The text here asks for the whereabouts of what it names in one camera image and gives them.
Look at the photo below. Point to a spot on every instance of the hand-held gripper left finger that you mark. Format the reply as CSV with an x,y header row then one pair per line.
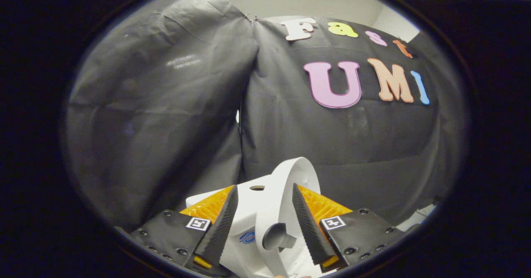
x,y
222,228

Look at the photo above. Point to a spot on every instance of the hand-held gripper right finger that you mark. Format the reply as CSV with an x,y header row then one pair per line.
x,y
309,228

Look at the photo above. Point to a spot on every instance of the white toilet lid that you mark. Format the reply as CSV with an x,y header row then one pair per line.
x,y
286,170

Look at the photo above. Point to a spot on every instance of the white toilet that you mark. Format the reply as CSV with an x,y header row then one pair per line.
x,y
249,205

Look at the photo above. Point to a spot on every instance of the black backdrop cloth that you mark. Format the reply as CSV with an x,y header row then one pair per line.
x,y
166,124

